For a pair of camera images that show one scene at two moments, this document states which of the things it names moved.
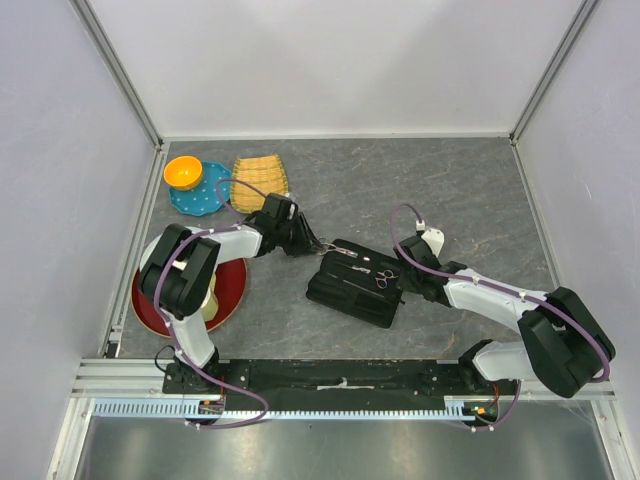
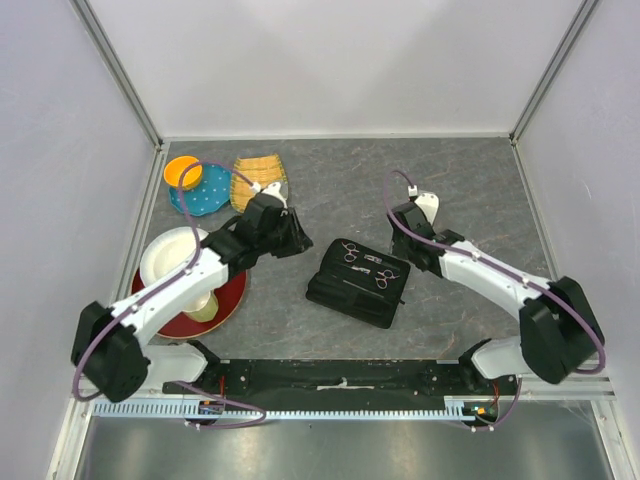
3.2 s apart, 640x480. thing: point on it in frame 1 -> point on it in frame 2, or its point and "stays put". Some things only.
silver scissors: (381, 281) stays put
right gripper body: (406, 281) -> (400, 248)
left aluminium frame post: (118, 70) stays put
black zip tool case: (366, 288) stays put
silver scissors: (331, 247) -> (351, 256)
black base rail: (347, 381) stays put
